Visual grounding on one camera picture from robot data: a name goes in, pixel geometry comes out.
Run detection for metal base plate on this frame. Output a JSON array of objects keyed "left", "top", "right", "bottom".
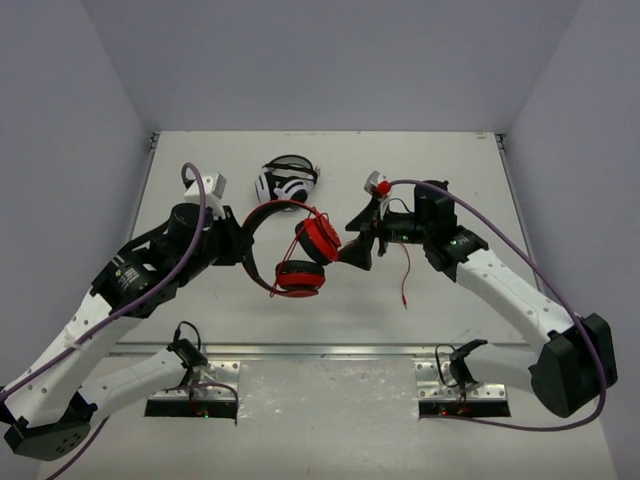
[
  {"left": 148, "top": 358, "right": 242, "bottom": 401},
  {"left": 413, "top": 357, "right": 508, "bottom": 403}
]

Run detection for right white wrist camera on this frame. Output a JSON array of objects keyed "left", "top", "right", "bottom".
[{"left": 364, "top": 170, "right": 392, "bottom": 217}]

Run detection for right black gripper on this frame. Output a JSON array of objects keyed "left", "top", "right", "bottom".
[{"left": 335, "top": 197, "right": 432, "bottom": 271}]

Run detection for red black headphones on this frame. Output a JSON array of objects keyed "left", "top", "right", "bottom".
[{"left": 242, "top": 200, "right": 341, "bottom": 298}]

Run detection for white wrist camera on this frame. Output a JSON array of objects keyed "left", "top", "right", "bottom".
[
  {"left": 183, "top": 172, "right": 227, "bottom": 218},
  {"left": 364, "top": 170, "right": 392, "bottom": 217}
]

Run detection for right black base cable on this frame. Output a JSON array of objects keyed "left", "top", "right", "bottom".
[{"left": 434, "top": 342, "right": 464, "bottom": 396}]

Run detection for left black base cable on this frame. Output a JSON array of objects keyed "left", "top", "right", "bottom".
[{"left": 167, "top": 321, "right": 209, "bottom": 381}]

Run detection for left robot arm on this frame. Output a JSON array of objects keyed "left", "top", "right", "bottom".
[{"left": 1, "top": 203, "right": 249, "bottom": 461}]

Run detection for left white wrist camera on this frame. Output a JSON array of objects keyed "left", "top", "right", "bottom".
[{"left": 183, "top": 172, "right": 227, "bottom": 218}]

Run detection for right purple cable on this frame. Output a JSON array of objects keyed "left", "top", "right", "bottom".
[{"left": 387, "top": 178, "right": 609, "bottom": 432}]

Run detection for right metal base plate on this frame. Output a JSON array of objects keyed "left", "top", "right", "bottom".
[{"left": 413, "top": 357, "right": 508, "bottom": 403}]

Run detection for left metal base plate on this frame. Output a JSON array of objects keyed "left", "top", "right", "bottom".
[{"left": 148, "top": 358, "right": 242, "bottom": 401}]

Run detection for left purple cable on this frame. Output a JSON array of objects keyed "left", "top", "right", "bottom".
[{"left": 0, "top": 162, "right": 238, "bottom": 480}]

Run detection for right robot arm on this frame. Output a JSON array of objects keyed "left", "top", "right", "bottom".
[{"left": 339, "top": 174, "right": 618, "bottom": 418}]

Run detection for black base cable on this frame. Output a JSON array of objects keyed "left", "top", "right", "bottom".
[
  {"left": 434, "top": 342, "right": 464, "bottom": 396},
  {"left": 167, "top": 321, "right": 209, "bottom": 381}
]

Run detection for purple cable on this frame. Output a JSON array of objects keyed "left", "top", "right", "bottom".
[
  {"left": 387, "top": 178, "right": 609, "bottom": 432},
  {"left": 0, "top": 162, "right": 238, "bottom": 480}
]

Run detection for white black headphones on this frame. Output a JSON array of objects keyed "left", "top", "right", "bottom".
[{"left": 254, "top": 154, "right": 320, "bottom": 205}]

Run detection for aluminium mounting rail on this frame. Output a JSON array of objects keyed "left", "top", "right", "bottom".
[{"left": 108, "top": 342, "right": 529, "bottom": 358}]

